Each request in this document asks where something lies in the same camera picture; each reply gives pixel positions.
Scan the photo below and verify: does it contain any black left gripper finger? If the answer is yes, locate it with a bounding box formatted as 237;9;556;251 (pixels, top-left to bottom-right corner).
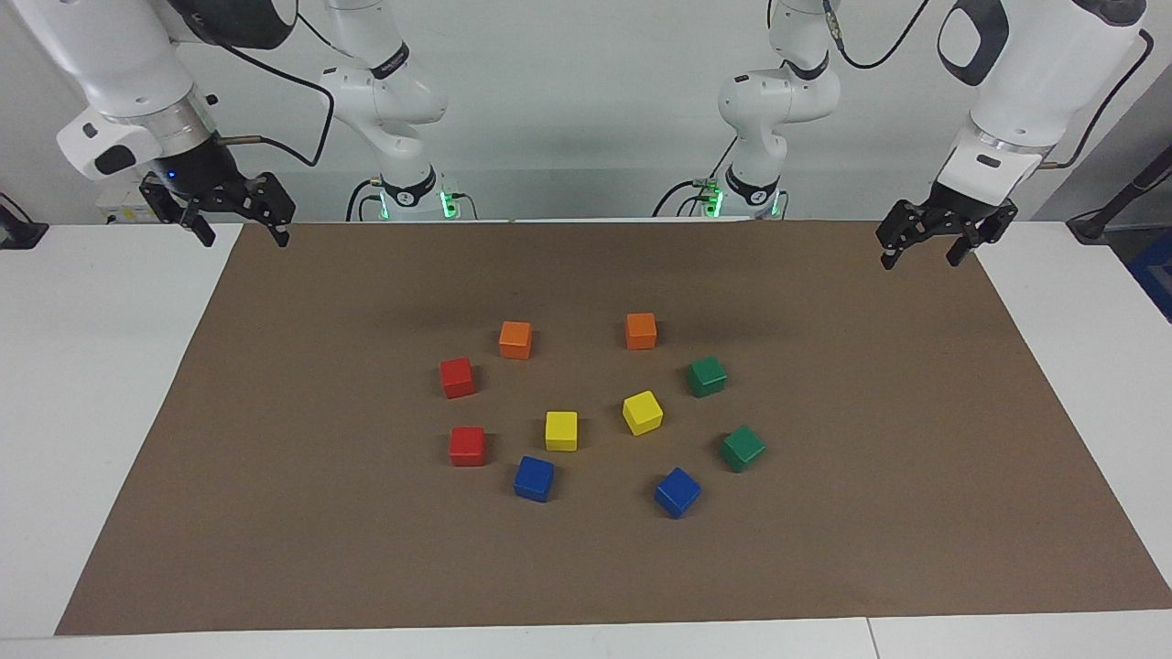
946;225;997;269
875;200;928;271

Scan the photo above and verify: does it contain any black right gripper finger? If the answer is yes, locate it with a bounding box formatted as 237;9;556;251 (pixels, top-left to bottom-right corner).
139;177;219;249
240;171;298;250

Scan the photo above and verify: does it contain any green wooden cube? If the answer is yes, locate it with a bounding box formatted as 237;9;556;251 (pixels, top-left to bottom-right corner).
687;356;729;399
719;424;767;474

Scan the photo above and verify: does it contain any red wooden cube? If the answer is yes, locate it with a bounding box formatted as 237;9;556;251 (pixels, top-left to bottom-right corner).
449;426;488;468
439;356;478;400

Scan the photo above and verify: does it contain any white box with yellow label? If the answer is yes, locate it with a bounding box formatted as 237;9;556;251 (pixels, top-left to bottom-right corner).
96;174;166;226

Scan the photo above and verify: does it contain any black tripod stand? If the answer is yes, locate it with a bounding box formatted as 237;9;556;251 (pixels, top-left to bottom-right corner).
1067;145;1172;244

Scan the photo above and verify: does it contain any black stand foot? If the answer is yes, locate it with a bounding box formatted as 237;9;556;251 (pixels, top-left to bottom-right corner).
0;192;49;250

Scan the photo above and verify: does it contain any blue crate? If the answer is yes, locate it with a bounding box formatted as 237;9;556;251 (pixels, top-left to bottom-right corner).
1124;229;1172;323

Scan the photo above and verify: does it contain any blue wooden cube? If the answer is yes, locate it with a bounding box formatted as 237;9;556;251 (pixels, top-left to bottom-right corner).
654;467;703;520
513;455;556;503

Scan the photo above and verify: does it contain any brown table mat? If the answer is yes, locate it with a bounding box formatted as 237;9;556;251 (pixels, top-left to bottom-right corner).
55;220;1172;635

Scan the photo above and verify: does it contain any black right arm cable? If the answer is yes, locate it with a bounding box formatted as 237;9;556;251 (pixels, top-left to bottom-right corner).
197;9;336;169

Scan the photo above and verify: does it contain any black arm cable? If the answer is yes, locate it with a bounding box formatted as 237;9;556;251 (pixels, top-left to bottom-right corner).
819;0;1155;171
197;9;336;169

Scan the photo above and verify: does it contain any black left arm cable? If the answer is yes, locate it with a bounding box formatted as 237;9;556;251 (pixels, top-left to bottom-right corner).
819;0;1155;171

